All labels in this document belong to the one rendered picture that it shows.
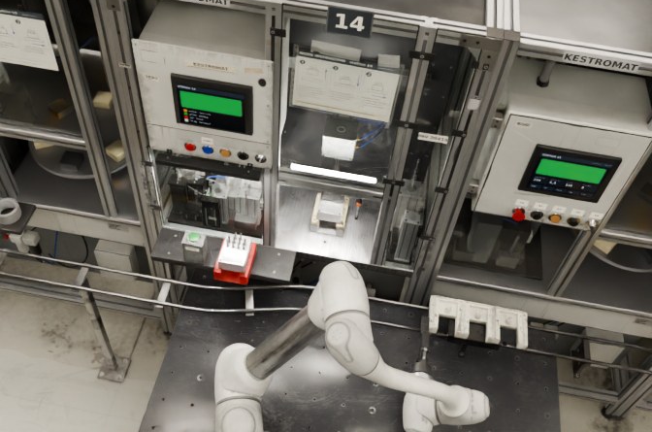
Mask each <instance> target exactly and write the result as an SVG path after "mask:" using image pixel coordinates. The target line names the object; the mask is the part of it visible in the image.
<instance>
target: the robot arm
mask: <svg viewBox="0 0 652 432"><path fill-rule="evenodd" d="M429 323H430V318H429V317H427V316H422V317H421V324H420V335H419V334H418V337H420V339H419V344H418V353H417V357H416V362H415V363H413V364H412V365H411V367H410V373H408V372H404V371H401V370H398V369H395V368H393V367H390V366H388V365H387V364H385V363H384V361H383V360H382V358H381V356H380V354H379V351H378V349H377V348H376V347H375V345H374V343H373V340H374V338H373V334H372V328H371V322H370V307H369V300H368V295H367V290H366V287H365V284H364V281H363V279H362V277H361V275H360V273H359V272H358V270H357V269H356V268H355V267H354V266H353V265H352V264H350V263H349V262H345V261H336V262H332V263H330V264H328V265H327V266H326V267H324V269H323V270H322V272H321V274H320V276H319V282H318V283H317V285H316V287H315V289H314V291H313V293H312V295H311V297H310V299H309V301H308V305H307V306H305V307H304V308H303V309H302V310H301V311H300V312H298V313H297V314H296V315H294V316H293V317H292V318H291V319H289V320H288V321H287V322H286V323H285V324H283V325H282V326H281V327H280V329H278V330H277V331H276V332H275V333H273V334H272V335H271V336H270V337H269V338H267V339H266V340H265V341H264V342H263V343H261V344H260V345H259V346H258V347H257V348H253V347H252V346H250V345H248V344H233V345H231V346H229V347H227V348H226V349H224V350H223V352H222V353H221V354H220V355H219V357H218V360H217V363H216V366H215V376H214V398H215V424H214V432H269V431H264V430H263V419H262V410H261V396H263V394H264V393H265V391H266V389H267V387H268V386H269V384H270V383H271V381H272V379H273V375H274V371H276V370H277V369H278V368H280V367H281V366H282V365H284V364H285V363H286V362H287V361H289V360H290V359H291V358H293V357H294V356H295V355H297V354H298V353H299V352H301V351H302V350H303V349H305V348H306V347H307V346H309V345H310V344H311V343H313V342H314V341H315V340H317V339H318V338H319V337H321V336H322V335H323V334H324V333H326V334H325V341H326V346H327V348H328V351H329V352H330V353H331V355H332V356H333V357H334V358H335V359H336V360H337V361H338V362H339V363H340V364H341V365H342V366H343V367H344V369H346V370H347V371H349V372H351V373H353V374H355V375H357V376H359V377H363V378H365V379H368V380H370V381H372V382H375V383H378V384H380V385H383V386H386V387H389V388H392V389H396V390H400V391H403V392H406V393H407V394H406V396H405V399H404V405H403V425H404V429H405V430H406V432H431V431H432V429H433V426H435V425H438V424H449V425H468V424H476V423H479V422H481V421H483V420H485V419H486V418H487V417H488V416H489V413H490V409H489V399H488V397H487V396H486V395H485V394H484V393H482V392H480V391H477V390H471V389H469V388H464V387H462V386H459V385H451V386H449V385H446V384H444V383H441V382H436V381H434V379H433V377H432V370H433V369H432V366H431V365H429V364H428V363H427V361H428V360H429V356H428V352H429V335H430V334H431V333H429Z"/></svg>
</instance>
